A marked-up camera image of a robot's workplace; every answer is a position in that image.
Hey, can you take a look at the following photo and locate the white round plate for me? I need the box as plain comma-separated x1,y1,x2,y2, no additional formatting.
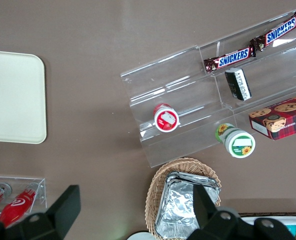
126,231,155,240

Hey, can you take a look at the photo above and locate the clear acrylic tiered display stand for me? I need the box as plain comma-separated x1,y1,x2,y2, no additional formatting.
119,8,296,168

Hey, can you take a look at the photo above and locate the red lid yogurt cup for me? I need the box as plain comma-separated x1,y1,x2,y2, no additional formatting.
153,102,181,133

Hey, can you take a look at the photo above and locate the cream plastic tray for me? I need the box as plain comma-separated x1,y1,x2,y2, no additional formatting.
0,49,48,145

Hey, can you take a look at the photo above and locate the red plaid cookie box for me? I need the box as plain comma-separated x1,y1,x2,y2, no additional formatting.
248,92,296,141

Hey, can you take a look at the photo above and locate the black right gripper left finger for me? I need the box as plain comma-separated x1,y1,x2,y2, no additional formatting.
45,184,82,239

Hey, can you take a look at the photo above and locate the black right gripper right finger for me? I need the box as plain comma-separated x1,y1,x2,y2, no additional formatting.
192,184,217,231

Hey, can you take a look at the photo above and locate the foil wrapped sandwich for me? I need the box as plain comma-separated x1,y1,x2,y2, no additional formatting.
155,181,201,240
165,171,222,206

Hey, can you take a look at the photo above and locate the green sunflower yogurt cup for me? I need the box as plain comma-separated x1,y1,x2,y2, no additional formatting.
214,123,257,159

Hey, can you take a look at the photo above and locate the clear acrylic bottle box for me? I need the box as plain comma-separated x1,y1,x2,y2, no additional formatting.
0,175,48,228

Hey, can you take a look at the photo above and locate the white snack bin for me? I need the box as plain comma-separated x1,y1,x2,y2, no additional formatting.
239,215,296,240

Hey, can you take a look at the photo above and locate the Snickers chocolate bar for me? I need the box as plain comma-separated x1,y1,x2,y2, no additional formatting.
203,45,257,75
249,9,296,52

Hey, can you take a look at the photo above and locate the small black chocolate pack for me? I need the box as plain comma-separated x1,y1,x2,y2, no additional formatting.
224,67,253,102

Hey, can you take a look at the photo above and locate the woven wicker basket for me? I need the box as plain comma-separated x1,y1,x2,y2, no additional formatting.
144,157,222,240

